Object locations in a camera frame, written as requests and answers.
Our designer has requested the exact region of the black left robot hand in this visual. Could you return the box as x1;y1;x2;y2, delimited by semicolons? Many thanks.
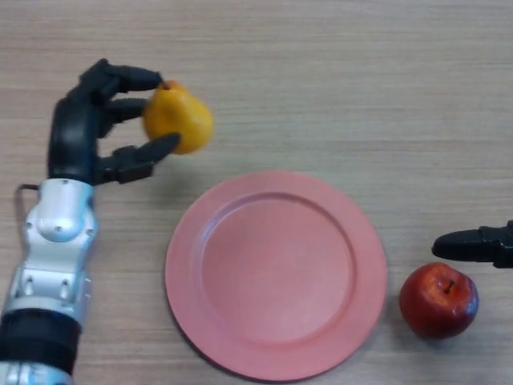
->
47;59;182;186

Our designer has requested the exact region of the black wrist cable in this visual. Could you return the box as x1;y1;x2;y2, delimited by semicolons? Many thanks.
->
14;183;41;221

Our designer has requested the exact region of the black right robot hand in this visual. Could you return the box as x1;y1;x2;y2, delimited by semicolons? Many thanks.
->
431;220;513;270

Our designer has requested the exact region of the red apple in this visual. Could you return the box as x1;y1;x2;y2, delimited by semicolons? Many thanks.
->
398;262;480;340

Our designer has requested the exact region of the pink round plate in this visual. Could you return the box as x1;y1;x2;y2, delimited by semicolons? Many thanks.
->
164;171;389;382

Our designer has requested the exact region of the yellow pear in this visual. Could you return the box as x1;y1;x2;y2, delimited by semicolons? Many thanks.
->
143;79;214;156

